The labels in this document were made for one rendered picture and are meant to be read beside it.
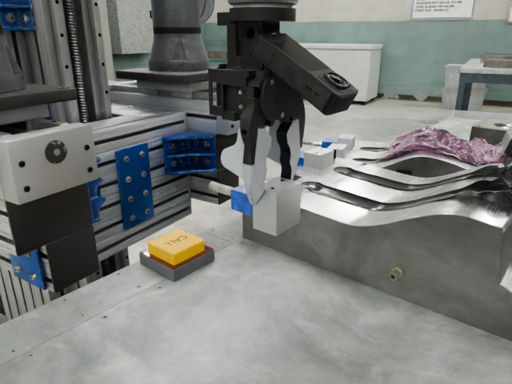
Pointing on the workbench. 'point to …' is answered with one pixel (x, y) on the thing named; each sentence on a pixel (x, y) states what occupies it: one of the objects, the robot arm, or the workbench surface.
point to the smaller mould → (491, 130)
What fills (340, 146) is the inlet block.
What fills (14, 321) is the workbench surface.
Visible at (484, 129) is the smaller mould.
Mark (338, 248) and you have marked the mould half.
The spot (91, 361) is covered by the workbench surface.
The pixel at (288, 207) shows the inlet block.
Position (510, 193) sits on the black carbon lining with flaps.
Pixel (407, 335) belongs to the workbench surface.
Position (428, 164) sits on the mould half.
